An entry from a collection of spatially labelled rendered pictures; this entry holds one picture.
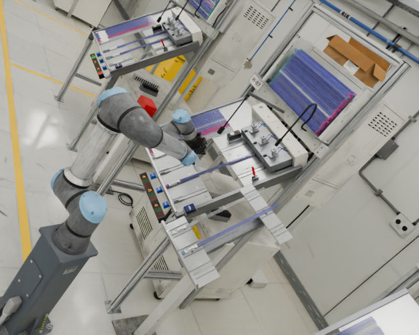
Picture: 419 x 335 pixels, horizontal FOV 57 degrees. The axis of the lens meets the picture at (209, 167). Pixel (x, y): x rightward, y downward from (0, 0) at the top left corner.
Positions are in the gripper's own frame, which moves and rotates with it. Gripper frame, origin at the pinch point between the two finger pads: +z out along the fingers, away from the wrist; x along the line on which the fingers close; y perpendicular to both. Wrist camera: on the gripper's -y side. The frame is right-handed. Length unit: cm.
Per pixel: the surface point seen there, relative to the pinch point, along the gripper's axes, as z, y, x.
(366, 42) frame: -18, 89, 51
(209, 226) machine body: 37.2, -2.6, -19.1
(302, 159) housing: 14, 52, 6
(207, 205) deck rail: 7.4, 5.6, -23.4
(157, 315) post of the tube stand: 39, -26, -68
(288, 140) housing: 11, 46, 17
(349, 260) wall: 174, 77, 18
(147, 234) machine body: 60, -52, -10
